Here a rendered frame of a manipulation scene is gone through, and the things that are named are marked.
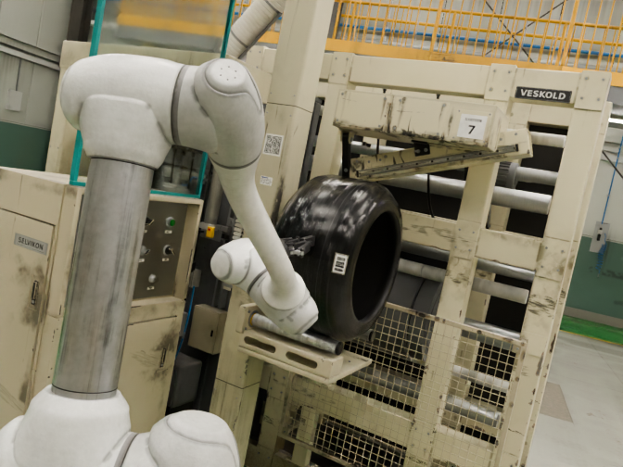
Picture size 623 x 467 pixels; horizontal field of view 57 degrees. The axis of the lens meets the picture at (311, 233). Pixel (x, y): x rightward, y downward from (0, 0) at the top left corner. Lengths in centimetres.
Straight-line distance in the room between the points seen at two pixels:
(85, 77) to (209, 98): 20
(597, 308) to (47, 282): 1006
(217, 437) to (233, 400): 127
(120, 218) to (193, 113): 20
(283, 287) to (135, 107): 54
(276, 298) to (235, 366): 89
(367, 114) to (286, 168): 39
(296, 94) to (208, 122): 116
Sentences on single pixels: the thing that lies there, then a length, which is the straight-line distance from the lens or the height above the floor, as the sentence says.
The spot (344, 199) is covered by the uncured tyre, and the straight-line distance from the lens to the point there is 180.
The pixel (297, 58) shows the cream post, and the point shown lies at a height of 182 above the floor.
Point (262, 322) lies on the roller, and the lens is 199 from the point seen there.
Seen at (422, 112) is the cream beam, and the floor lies 173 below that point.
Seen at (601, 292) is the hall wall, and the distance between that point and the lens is 1107.
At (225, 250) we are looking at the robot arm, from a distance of 137.
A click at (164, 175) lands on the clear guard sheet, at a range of 197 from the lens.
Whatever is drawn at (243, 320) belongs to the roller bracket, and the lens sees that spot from 199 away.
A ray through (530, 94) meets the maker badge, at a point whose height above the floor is 189.
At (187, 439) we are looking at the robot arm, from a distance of 94.
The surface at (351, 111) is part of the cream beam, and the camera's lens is 224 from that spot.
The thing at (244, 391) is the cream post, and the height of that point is 61.
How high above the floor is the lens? 141
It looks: 5 degrees down
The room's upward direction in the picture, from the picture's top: 11 degrees clockwise
